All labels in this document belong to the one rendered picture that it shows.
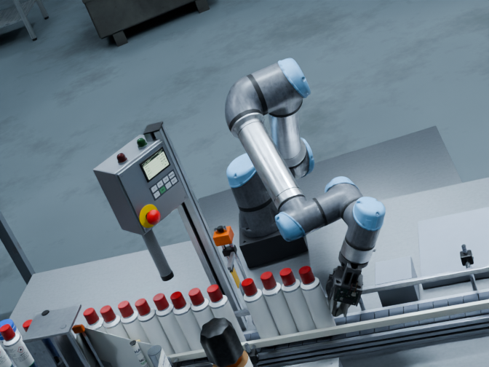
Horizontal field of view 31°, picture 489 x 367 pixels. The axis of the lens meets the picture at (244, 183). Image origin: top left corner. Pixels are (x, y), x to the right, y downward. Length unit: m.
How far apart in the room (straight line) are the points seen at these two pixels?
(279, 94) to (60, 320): 0.82
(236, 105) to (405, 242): 0.70
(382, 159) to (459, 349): 1.03
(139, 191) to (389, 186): 1.03
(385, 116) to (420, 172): 2.26
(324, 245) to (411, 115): 2.48
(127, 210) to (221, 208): 0.98
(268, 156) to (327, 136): 2.99
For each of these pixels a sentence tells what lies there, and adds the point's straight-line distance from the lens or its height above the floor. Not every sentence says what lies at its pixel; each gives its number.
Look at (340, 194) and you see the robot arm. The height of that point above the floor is 1.25.
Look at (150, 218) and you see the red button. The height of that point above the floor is 1.33.
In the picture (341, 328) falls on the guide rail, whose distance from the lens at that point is 2.30.
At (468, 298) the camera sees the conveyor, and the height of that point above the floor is 0.88.
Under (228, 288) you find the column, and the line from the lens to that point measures 2.46.
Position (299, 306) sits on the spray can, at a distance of 2.29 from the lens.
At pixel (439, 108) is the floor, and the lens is 5.14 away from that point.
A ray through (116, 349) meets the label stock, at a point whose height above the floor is 1.01.
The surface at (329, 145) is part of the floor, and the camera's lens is 5.09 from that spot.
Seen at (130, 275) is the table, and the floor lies 0.83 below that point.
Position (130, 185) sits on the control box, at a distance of 2.18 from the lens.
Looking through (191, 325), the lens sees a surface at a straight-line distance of 2.37.
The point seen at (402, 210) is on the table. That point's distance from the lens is 2.80.
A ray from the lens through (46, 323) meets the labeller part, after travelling 2.38.
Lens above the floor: 2.35
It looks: 28 degrees down
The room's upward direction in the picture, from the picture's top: 22 degrees counter-clockwise
